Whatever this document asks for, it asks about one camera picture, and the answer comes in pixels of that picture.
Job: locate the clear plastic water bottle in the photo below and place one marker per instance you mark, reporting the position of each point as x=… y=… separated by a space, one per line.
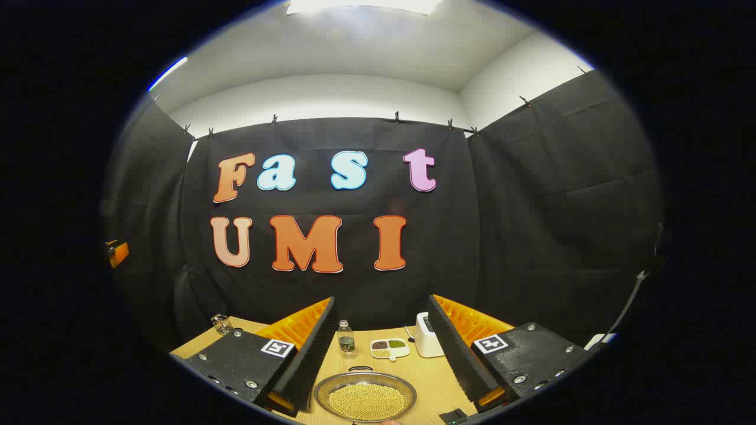
x=346 y=345

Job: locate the white divided bean tray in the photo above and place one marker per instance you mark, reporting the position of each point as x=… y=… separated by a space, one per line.
x=401 y=353

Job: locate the ceiling light panel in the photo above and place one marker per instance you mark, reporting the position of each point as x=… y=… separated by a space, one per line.
x=360 y=5

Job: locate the black backdrop cloth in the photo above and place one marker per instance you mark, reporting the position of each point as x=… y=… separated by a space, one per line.
x=502 y=236

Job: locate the narrow ceiling light strip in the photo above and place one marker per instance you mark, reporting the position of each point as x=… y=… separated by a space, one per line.
x=168 y=72

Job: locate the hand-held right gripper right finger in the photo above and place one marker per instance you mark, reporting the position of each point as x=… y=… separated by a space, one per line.
x=455 y=354

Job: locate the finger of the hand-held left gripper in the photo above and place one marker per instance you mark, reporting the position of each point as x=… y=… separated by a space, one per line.
x=119 y=254

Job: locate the pile of yellow soybeans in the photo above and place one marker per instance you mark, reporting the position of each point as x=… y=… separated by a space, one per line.
x=366 y=401

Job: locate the white toaster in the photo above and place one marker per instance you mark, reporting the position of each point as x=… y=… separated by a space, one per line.
x=425 y=342

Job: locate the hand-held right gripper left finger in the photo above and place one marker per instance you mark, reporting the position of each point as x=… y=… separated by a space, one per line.
x=313 y=354

